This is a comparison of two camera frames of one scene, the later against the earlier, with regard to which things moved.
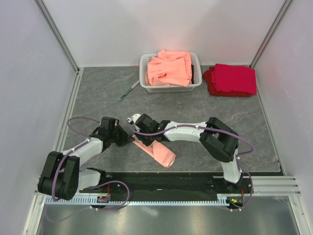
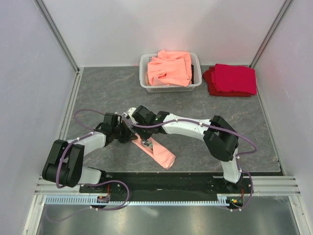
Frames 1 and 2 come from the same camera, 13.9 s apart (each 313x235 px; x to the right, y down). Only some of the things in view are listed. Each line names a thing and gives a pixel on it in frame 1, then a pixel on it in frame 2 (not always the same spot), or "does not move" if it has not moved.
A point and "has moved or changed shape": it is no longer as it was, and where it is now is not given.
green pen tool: [128, 90] has moved or changed shape
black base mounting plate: [169, 184] does not move
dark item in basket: [192, 78] does not move
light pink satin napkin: [160, 154] does not move
